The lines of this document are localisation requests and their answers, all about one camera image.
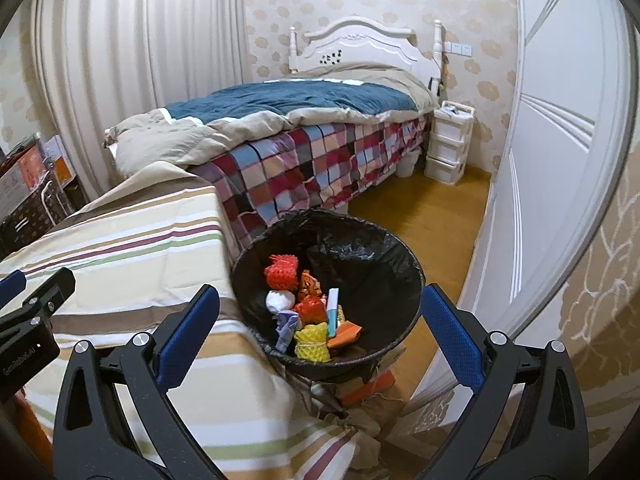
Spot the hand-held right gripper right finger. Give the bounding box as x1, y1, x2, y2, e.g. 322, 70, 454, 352
417, 283, 591, 480

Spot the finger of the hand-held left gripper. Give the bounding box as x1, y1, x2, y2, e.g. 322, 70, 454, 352
0, 270, 27, 309
0, 267, 77, 342

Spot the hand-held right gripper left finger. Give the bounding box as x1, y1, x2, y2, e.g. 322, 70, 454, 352
52, 284, 224, 480

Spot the white plastic bag wad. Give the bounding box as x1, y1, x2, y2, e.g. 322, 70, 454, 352
265, 290, 297, 317

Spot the purple paper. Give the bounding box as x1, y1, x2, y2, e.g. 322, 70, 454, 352
274, 311, 302, 349

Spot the orange paper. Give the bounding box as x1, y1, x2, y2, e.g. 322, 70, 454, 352
327, 324, 362, 349

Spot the orange mesh net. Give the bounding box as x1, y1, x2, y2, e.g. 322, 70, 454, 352
264, 255, 302, 292

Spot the bin with black bag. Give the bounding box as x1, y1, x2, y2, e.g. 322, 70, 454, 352
231, 209, 426, 382

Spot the yellow foam net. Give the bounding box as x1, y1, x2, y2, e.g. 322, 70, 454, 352
293, 322, 332, 364

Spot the red mesh net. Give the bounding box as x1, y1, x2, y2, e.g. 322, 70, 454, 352
292, 296, 329, 324

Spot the orange plastic wrapper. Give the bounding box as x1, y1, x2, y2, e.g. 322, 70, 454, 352
298, 270, 324, 302

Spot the striped tablecloth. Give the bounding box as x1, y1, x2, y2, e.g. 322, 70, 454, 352
0, 162, 381, 480

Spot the crumpled brown paper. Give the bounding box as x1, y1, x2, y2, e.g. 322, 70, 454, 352
320, 395, 416, 461

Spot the white and orange box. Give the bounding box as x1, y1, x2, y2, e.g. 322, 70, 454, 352
42, 135, 79, 187

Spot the small white bucket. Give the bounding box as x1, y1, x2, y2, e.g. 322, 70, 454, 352
397, 149, 421, 179

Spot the white plastic drawer unit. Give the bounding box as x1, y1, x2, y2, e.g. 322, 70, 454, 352
424, 101, 475, 184

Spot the white wardrobe door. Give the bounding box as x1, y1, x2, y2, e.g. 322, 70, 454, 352
415, 0, 636, 411

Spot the plaid bed sheet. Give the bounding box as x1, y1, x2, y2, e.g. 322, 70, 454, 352
190, 112, 433, 251

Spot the beige striped curtain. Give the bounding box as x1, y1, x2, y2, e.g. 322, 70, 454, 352
27, 0, 251, 206

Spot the bed with checkered cover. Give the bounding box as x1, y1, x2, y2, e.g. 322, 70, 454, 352
104, 62, 438, 178

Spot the white bed headboard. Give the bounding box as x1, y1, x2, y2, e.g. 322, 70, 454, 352
287, 16, 446, 81

